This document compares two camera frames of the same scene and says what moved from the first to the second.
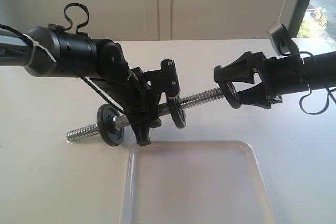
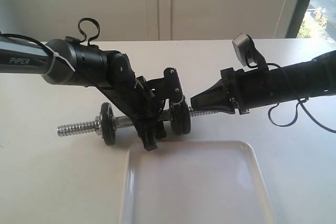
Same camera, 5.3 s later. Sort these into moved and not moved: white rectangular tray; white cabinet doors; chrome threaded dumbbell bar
Moved: chrome threaded dumbbell bar
Not moved: white rectangular tray; white cabinet doors
